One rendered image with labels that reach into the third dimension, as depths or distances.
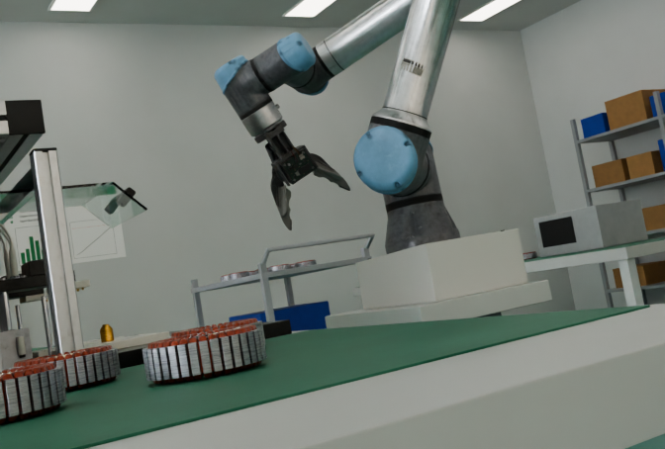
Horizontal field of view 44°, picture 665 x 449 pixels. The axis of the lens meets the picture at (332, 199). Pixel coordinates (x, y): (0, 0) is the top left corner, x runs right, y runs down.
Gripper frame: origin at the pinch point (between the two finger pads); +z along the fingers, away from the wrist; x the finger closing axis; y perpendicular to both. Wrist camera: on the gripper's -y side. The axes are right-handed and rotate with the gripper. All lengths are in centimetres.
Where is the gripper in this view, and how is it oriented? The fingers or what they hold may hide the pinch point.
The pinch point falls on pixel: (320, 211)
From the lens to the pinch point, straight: 169.7
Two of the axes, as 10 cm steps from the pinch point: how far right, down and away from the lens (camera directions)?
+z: 5.3, 8.3, 1.5
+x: 8.2, -5.5, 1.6
